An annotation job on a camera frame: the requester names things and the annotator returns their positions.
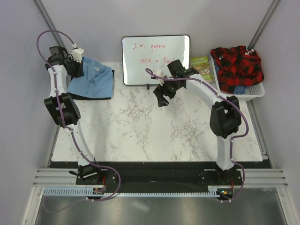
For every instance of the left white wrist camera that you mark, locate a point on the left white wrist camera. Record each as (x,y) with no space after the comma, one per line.
(77,54)

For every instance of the light blue long sleeve shirt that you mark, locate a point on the light blue long sleeve shirt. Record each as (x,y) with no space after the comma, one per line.
(91,79)

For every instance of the blue checkered cloth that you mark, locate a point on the blue checkered cloth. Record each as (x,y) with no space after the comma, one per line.
(240,90)

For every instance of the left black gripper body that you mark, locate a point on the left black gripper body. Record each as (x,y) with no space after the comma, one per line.
(74,68)

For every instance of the green paperback book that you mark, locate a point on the green paperback book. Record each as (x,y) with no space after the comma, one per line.
(202,65)

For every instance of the folded black shirt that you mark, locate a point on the folded black shirt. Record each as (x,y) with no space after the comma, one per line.
(93,98)

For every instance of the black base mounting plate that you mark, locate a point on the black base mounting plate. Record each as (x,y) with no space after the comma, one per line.
(161,177)

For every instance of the white dry-erase board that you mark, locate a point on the white dry-erase board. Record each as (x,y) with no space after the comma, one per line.
(153,52)

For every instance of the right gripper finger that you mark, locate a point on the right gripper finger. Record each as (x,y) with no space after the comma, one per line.
(171,93)
(161,101)

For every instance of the white plastic basket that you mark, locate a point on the white plastic basket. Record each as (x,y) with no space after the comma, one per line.
(255,91)

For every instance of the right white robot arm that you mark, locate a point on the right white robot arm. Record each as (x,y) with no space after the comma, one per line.
(225,117)

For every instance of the red black plaid shirt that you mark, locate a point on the red black plaid shirt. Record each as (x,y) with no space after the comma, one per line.
(238,66)

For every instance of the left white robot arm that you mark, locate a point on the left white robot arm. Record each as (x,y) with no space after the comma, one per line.
(65,112)

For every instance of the white slotted cable duct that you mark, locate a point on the white slotted cable duct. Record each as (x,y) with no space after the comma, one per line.
(93,192)

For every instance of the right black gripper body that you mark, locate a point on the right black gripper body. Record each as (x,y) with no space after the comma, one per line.
(169,85)

